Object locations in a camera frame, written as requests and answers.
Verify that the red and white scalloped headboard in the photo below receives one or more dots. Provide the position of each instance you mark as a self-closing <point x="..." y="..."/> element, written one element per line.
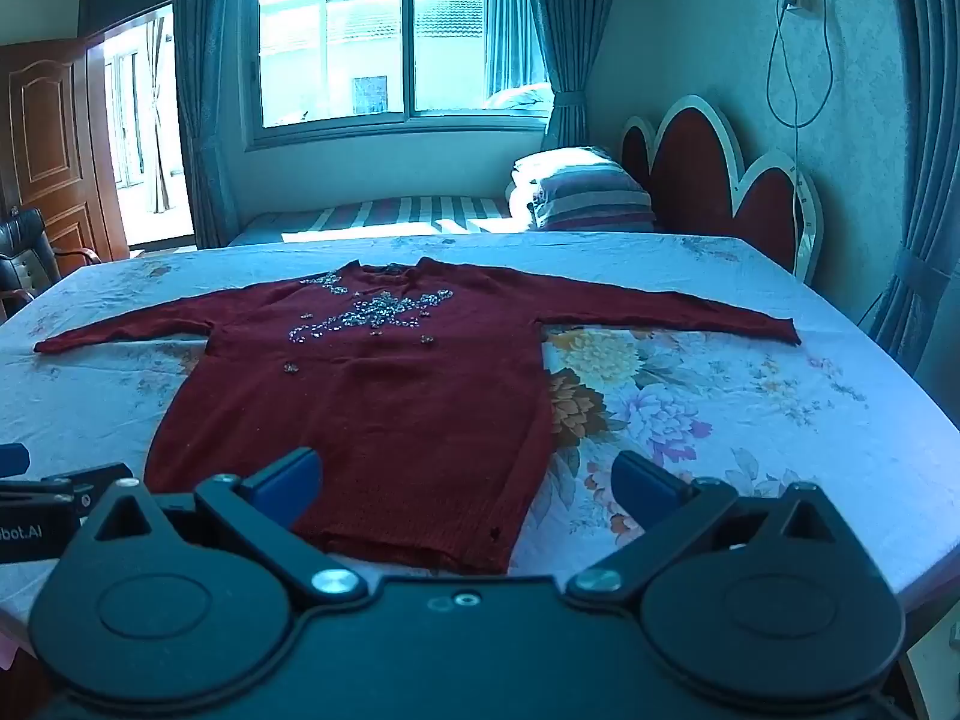
<point x="694" y="165"/>

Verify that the striped mattress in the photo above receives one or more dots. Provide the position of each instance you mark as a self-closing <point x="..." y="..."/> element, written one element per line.
<point x="375" y="214"/>

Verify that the striped pillow stack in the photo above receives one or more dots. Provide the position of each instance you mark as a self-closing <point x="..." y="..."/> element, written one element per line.
<point x="585" y="191"/>

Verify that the floral bed sheet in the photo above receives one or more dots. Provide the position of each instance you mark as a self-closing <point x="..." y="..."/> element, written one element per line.
<point x="750" y="405"/>

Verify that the sliding glass window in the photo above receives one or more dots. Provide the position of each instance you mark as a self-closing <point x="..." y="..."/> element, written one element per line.
<point x="375" y="37"/>

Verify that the black chair with wooden armrests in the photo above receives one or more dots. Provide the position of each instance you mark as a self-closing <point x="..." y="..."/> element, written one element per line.
<point x="22" y="240"/>

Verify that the teal curtain with tieback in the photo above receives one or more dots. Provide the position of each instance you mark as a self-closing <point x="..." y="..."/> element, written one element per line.
<point x="930" y="165"/>

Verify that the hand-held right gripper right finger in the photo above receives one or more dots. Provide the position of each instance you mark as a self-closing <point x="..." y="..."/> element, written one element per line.
<point x="643" y="489"/>

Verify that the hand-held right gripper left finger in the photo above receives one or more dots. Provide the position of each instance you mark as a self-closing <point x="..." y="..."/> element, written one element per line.
<point x="289" y="486"/>

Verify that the dark red beaded sweater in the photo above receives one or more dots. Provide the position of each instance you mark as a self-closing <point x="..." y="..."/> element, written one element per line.
<point x="390" y="405"/>

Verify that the teal window curtain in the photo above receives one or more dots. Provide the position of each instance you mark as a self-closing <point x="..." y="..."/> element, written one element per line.
<point x="206" y="127"/>
<point x="577" y="30"/>

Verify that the light blue pillow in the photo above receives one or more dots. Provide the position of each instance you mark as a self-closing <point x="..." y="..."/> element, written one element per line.
<point x="521" y="99"/>

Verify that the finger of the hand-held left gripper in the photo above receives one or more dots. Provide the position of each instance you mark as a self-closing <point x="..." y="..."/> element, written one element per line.
<point x="11" y="460"/>
<point x="82" y="486"/>

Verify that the brown wooden door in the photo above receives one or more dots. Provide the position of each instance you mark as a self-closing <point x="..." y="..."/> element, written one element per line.
<point x="45" y="142"/>

